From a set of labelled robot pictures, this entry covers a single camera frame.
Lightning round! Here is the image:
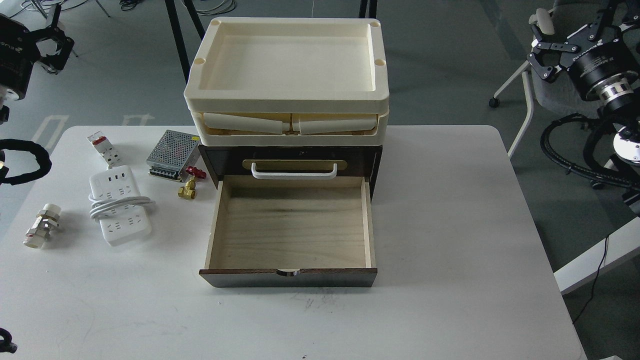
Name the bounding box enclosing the cream plastic lower tray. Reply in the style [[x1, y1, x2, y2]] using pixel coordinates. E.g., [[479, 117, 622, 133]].
[[191, 111, 389, 147]]

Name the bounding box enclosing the black corrugated cable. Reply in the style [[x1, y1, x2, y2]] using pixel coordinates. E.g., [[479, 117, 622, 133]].
[[539, 113, 640, 190], [0, 139, 53, 186]]

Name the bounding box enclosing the white red circuit breaker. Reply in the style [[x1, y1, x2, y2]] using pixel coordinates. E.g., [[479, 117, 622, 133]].
[[87, 131, 122, 169]]

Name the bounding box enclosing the grey office chair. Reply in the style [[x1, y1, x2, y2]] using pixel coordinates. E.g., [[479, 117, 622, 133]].
[[489, 0, 640, 159]]

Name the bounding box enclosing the open wooden drawer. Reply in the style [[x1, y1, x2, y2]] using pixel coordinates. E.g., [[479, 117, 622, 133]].
[[199, 176, 378, 288]]

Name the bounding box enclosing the white side table edge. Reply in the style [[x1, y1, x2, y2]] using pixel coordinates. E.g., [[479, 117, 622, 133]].
[[554, 217, 640, 296]]

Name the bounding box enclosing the cream plastic tray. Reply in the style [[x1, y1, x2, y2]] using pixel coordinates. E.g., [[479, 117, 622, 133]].
[[183, 17, 390, 114], [191, 111, 389, 147]]

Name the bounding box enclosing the white metal pipe fitting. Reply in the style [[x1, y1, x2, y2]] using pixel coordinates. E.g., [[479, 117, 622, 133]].
[[23, 203, 62, 249]]

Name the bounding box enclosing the black corrugated cable right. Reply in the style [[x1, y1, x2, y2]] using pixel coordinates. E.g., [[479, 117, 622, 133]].
[[539, 113, 640, 190]]

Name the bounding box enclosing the black corrugated cable left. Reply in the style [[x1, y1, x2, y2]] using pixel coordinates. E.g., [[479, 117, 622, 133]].
[[0, 139, 53, 186]]

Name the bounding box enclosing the metal mesh power supply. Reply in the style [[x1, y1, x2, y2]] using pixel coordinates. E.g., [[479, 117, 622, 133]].
[[146, 130, 201, 182]]

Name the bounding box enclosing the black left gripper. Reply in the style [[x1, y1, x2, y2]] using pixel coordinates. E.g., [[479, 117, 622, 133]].
[[0, 5, 74, 100]]

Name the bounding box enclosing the black table leg frame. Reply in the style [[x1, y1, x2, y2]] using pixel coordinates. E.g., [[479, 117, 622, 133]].
[[165, 0, 207, 85]]

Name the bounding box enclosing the brass valve red handle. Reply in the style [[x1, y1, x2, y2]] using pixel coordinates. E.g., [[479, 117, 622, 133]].
[[177, 166, 207, 200]]

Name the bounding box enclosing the white drawer handle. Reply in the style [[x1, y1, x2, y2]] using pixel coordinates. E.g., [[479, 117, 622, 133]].
[[250, 162, 338, 180]]

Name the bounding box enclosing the cream plastic top tray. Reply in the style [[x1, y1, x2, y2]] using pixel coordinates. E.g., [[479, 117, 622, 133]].
[[183, 17, 390, 114]]

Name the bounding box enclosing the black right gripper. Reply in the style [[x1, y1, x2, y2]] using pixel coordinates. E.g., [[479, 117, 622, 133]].
[[527, 20, 639, 98]]

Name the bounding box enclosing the white power strip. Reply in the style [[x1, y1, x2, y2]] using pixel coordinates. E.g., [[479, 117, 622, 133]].
[[89, 165, 153, 246]]

